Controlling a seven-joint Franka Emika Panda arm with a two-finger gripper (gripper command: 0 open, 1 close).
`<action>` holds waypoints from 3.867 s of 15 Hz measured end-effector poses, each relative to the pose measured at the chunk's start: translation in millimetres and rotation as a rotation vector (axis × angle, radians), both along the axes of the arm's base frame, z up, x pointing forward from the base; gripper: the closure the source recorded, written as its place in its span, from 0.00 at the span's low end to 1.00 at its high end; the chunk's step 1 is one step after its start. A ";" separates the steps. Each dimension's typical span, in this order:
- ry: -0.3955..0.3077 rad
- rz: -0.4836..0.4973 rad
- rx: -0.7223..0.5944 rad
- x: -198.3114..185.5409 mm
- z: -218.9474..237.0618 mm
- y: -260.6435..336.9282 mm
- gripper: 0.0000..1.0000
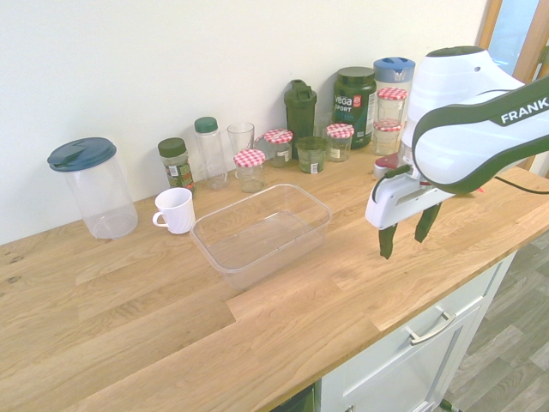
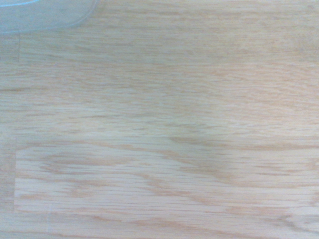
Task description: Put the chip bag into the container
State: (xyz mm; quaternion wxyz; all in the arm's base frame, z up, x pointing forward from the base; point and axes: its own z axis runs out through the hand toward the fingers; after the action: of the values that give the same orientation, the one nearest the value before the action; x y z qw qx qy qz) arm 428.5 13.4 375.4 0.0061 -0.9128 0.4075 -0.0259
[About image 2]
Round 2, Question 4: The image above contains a clear plastic container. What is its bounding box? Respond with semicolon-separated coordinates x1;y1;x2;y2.
0;0;99;35

